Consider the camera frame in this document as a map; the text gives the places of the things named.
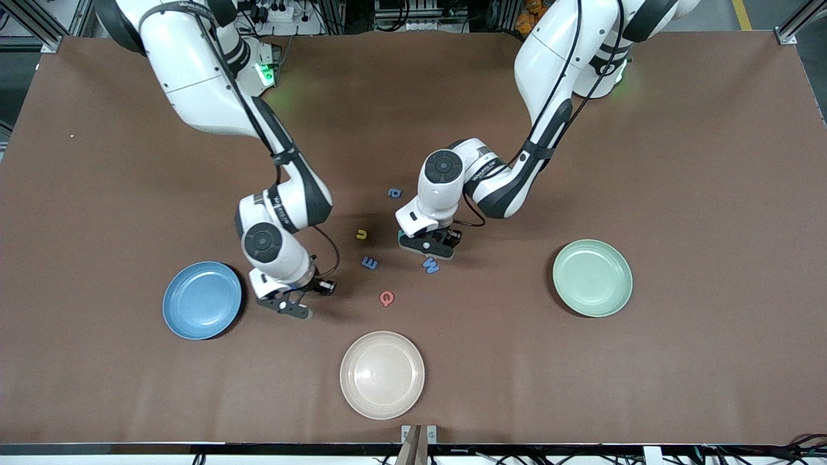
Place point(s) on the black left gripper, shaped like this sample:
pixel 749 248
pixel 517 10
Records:
pixel 453 235

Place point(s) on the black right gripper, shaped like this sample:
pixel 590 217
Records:
pixel 315 284

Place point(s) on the blue foam capital M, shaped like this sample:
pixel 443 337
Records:
pixel 431 267

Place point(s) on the blue foam lowercase m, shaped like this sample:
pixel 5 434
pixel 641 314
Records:
pixel 369 263

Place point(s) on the red foam capital Q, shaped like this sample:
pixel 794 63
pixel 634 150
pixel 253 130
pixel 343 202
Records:
pixel 383 298

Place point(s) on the green plate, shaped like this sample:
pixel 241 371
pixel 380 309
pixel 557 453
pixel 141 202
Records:
pixel 592 278

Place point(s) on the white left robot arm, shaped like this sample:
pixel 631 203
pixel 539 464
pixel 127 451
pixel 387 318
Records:
pixel 549 64

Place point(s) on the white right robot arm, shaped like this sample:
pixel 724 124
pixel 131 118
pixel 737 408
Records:
pixel 194 77

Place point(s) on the blue plate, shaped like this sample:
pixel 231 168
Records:
pixel 201 300

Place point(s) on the beige plate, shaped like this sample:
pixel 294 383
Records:
pixel 382 374

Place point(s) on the metal equipment rack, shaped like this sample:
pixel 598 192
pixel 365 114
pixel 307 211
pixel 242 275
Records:
pixel 420 16

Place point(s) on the orange packets pile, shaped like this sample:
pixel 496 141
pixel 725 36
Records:
pixel 526 19

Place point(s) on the white power strip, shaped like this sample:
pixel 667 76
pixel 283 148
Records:
pixel 278 13

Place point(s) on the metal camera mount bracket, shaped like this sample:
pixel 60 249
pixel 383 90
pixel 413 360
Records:
pixel 418 449

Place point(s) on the aluminium frame profile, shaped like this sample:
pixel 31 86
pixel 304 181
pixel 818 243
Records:
pixel 787 35
pixel 53 44

